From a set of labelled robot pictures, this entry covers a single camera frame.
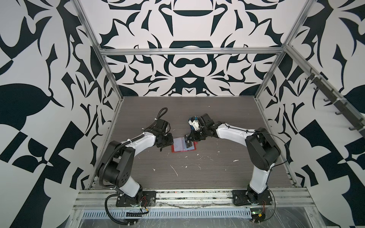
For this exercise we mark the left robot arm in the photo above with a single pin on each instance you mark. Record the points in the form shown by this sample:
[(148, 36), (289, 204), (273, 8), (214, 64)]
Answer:
[(115, 167)]

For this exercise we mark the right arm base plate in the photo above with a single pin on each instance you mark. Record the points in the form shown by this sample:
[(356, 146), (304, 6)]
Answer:
[(250, 197)]

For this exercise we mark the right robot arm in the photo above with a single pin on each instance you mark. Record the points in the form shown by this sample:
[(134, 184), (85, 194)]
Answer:
[(261, 146)]

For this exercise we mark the red card holder wallet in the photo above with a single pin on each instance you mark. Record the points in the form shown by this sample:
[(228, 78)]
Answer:
[(179, 145)]

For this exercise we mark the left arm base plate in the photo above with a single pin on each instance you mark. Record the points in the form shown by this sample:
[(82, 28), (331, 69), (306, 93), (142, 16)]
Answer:
[(142, 198)]

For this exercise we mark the blue card stand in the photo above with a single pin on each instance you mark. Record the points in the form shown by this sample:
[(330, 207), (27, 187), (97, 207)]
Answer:
[(192, 121)]

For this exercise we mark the white vented cable duct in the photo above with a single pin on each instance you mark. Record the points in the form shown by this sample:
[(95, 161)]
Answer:
[(155, 213)]

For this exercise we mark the wall hook rail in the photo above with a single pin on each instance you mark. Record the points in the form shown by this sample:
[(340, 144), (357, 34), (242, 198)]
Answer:
[(343, 105)]

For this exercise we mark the aluminium front rail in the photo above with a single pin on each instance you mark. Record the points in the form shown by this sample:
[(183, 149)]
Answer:
[(199, 198)]

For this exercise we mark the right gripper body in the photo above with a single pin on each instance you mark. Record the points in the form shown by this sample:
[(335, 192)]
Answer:
[(200, 134)]

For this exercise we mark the right base electronics board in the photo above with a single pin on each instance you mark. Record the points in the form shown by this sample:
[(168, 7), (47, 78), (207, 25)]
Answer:
[(257, 215)]

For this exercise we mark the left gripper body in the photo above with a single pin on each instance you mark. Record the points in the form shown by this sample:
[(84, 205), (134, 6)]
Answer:
[(167, 140)]

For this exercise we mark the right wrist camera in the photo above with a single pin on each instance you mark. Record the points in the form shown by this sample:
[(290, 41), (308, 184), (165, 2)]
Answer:
[(196, 127)]

